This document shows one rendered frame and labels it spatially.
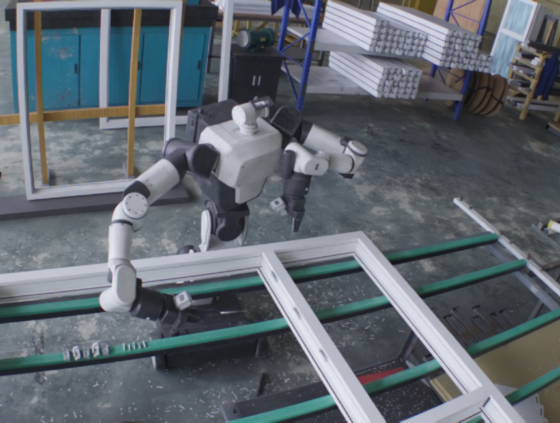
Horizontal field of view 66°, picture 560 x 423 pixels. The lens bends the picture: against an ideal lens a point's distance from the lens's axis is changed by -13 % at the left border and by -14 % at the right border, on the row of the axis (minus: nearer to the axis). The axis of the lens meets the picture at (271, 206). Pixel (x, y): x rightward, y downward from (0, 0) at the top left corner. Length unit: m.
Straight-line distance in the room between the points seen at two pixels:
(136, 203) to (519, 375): 1.65
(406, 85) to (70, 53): 3.77
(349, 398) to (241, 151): 0.84
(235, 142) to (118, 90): 3.61
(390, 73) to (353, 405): 4.68
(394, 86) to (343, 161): 4.11
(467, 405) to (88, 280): 1.27
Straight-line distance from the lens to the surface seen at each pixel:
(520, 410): 2.04
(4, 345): 2.75
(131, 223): 1.41
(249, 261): 1.78
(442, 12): 11.78
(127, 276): 1.32
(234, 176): 1.61
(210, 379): 2.52
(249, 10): 6.83
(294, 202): 1.68
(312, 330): 1.52
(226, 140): 1.60
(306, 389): 1.81
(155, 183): 1.45
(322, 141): 1.80
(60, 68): 5.00
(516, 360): 2.23
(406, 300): 1.78
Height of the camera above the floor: 2.01
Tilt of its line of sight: 32 degrees down
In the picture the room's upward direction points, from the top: 10 degrees clockwise
